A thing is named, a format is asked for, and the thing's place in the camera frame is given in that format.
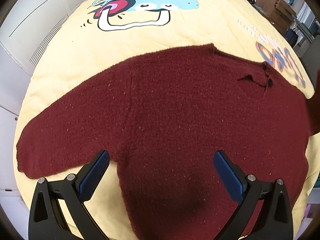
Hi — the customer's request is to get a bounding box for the dark paper shopping bag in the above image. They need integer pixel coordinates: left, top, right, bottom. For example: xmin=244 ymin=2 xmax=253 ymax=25
xmin=284 ymin=27 xmax=299 ymax=48

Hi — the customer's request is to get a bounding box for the white panelled wardrobe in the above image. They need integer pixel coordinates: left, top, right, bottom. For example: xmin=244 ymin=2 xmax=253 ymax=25
xmin=1 ymin=0 xmax=85 ymax=239

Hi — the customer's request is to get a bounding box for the yellow dinosaur print bedspread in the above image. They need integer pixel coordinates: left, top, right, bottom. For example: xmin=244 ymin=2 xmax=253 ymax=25
xmin=12 ymin=0 xmax=320 ymax=240

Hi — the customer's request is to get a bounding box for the dark red knit sweater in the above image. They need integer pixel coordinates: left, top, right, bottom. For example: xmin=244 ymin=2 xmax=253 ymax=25
xmin=17 ymin=44 xmax=319 ymax=239

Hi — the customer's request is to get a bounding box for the brown wooden drawer cabinet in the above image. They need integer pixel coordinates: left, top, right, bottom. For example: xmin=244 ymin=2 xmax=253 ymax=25
xmin=254 ymin=0 xmax=296 ymax=36

